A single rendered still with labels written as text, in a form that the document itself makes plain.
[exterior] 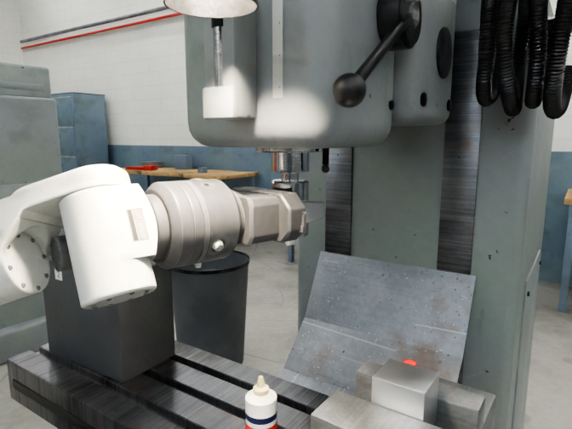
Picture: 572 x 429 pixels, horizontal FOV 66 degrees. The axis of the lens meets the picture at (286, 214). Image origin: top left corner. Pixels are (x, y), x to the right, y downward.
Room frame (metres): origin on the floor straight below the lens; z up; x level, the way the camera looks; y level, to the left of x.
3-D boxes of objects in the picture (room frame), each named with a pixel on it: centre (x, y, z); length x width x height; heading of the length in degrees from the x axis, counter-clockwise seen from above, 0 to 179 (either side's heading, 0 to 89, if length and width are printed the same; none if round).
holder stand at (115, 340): (0.79, 0.33, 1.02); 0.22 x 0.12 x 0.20; 58
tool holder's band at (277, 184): (0.55, -0.01, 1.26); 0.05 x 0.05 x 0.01
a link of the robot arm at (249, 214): (0.49, 0.06, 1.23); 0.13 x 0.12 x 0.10; 42
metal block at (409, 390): (0.47, -0.14, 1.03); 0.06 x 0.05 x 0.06; 55
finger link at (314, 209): (0.53, -0.03, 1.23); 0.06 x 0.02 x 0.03; 132
